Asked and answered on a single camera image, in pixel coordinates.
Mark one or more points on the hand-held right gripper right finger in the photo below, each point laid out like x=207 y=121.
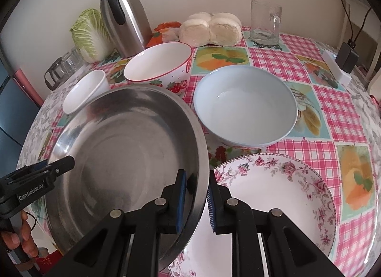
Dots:
x=212 y=205

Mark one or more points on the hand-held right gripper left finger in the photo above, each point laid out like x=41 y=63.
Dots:
x=181 y=202

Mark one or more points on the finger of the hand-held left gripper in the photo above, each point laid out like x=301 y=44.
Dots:
x=64 y=163
x=38 y=164

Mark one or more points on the stainless steel basin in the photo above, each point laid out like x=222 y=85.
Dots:
x=119 y=151

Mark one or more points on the floral rimmed white plate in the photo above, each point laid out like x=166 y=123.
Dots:
x=268 y=181

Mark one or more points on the strawberry print white bowl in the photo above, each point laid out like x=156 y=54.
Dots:
x=154 y=62

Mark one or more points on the person's left hand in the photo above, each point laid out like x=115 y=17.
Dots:
x=25 y=232

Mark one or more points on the glass teapot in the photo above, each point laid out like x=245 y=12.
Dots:
x=56 y=71

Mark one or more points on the clear drinking glass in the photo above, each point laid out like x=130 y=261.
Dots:
x=79 y=55
x=70 y=61

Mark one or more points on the napa cabbage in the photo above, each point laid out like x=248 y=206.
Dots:
x=89 y=35

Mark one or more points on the pink checked tablecloth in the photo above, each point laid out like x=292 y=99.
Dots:
x=333 y=104

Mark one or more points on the stainless steel thermos jug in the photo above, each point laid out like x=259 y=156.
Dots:
x=128 y=17

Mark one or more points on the translucent plastic packet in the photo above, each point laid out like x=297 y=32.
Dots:
x=170 y=35

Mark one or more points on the orange snack packet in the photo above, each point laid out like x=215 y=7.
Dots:
x=166 y=25

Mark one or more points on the bag of steamed buns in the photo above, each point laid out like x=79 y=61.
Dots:
x=208 y=29

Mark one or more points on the white power strip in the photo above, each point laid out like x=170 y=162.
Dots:
x=330 y=65

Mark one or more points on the glass mug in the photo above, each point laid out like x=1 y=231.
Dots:
x=263 y=20

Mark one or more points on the black charger adapter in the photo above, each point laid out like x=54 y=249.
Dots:
x=346 y=56

